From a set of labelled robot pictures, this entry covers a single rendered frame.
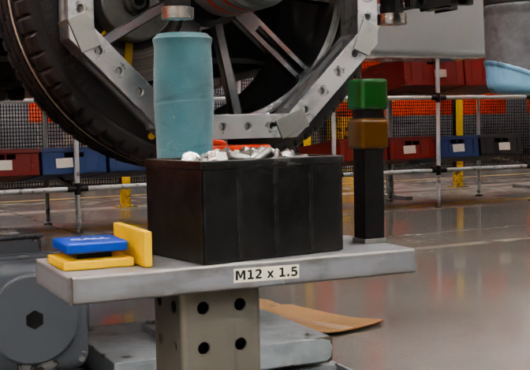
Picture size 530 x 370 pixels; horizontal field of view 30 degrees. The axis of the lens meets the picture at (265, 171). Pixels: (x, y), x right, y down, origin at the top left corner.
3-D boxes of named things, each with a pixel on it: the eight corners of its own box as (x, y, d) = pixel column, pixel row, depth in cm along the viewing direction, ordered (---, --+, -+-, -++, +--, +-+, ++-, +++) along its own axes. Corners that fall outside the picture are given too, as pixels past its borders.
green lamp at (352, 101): (372, 110, 130) (372, 80, 129) (389, 110, 126) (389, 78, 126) (346, 110, 128) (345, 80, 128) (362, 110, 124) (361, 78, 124)
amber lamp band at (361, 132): (373, 148, 130) (373, 117, 130) (390, 148, 126) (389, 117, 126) (346, 149, 128) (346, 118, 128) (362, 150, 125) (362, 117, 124)
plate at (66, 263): (114, 257, 118) (113, 248, 118) (134, 266, 111) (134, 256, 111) (47, 263, 114) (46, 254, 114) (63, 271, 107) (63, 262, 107)
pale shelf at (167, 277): (348, 256, 136) (348, 233, 136) (417, 272, 121) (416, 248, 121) (35, 283, 119) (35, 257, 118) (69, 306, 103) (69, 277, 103)
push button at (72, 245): (111, 252, 117) (110, 233, 117) (128, 259, 111) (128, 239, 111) (52, 256, 114) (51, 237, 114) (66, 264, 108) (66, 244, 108)
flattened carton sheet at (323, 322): (256, 301, 332) (256, 291, 331) (382, 324, 292) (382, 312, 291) (186, 314, 311) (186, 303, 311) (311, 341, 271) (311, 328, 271)
